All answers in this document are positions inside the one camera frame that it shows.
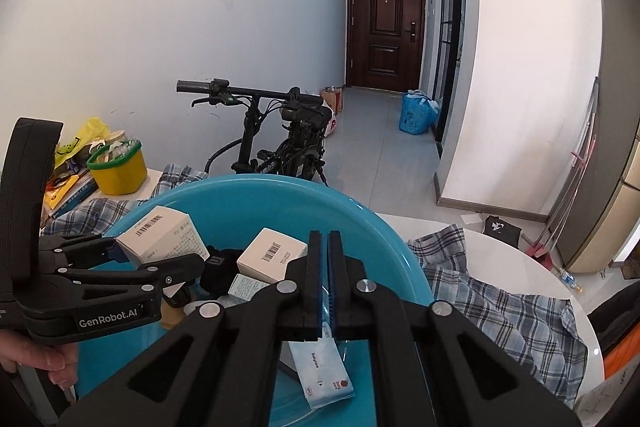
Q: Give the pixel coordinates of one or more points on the yellow plastic bag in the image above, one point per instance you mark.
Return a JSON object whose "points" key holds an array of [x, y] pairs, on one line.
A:
{"points": [[82, 139]]}

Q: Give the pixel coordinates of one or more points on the pale blue tissue packet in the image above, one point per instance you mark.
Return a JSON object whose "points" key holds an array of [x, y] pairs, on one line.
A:
{"points": [[322, 372]]}

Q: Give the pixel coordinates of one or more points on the brown paper bag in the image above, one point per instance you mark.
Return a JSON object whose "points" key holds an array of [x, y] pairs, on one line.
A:
{"points": [[332, 99]]}

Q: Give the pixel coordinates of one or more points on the black cosmetic container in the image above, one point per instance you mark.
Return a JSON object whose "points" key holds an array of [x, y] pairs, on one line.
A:
{"points": [[222, 272]]}

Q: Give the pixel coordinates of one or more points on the blue plastic basin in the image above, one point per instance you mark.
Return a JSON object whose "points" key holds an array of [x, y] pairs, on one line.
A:
{"points": [[280, 202]]}

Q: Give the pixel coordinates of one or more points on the orange cloth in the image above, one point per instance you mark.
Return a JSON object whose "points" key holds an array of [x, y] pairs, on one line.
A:
{"points": [[622, 357]]}

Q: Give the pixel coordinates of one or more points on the yellow bucket green rim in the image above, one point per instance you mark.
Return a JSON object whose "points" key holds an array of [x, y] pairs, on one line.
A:
{"points": [[117, 177]]}

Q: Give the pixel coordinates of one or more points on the white red shopping bag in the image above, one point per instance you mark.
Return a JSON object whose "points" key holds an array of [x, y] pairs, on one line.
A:
{"points": [[332, 124]]}

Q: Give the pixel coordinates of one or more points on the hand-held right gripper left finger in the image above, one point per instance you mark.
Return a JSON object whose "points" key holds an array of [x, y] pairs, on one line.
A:
{"points": [[315, 297]]}

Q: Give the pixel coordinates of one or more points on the stack of books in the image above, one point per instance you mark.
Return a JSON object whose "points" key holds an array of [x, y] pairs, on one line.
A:
{"points": [[70, 194]]}

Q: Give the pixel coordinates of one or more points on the black pouch on floor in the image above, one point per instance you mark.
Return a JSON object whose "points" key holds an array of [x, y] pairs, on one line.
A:
{"points": [[502, 231]]}

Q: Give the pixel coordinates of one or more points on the bundle of mop poles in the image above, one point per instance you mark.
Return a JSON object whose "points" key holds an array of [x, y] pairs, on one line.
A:
{"points": [[565, 202]]}

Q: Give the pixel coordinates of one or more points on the blue plaid cloth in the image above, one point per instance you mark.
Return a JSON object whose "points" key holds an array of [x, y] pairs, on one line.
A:
{"points": [[500, 322]]}

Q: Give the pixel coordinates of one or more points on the person's left hand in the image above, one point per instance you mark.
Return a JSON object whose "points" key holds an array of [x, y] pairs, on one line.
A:
{"points": [[45, 357]]}

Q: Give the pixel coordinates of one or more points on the white barcode box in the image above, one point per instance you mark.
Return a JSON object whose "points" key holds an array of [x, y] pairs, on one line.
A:
{"points": [[272, 257], [165, 234]]}

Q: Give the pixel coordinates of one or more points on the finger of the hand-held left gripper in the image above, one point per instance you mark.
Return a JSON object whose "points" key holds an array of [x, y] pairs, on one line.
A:
{"points": [[80, 246], [125, 279]]}

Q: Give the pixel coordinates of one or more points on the brown round compact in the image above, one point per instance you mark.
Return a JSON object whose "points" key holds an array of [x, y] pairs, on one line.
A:
{"points": [[180, 312]]}

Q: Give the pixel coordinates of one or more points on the black folding bicycle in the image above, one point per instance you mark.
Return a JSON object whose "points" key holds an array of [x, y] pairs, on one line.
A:
{"points": [[290, 132]]}

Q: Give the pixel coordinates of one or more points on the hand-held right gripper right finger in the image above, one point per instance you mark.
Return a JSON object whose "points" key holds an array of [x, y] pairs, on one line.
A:
{"points": [[334, 297]]}

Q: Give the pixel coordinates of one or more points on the plastic water bottle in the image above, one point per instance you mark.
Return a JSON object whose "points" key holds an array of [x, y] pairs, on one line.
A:
{"points": [[570, 281]]}

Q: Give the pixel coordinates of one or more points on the black framed glass door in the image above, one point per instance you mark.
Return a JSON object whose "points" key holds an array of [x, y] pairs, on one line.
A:
{"points": [[450, 47]]}

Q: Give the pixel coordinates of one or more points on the blue woven bag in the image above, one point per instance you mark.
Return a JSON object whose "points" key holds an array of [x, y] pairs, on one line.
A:
{"points": [[415, 114]]}

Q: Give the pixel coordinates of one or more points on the brown front door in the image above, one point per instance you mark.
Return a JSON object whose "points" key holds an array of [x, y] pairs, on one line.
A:
{"points": [[385, 24]]}

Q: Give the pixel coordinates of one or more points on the gold refrigerator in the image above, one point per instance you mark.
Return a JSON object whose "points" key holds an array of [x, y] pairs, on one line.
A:
{"points": [[610, 132]]}

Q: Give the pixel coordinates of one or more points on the pale green long box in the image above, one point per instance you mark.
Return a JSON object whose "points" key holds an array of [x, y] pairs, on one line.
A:
{"points": [[247, 289]]}

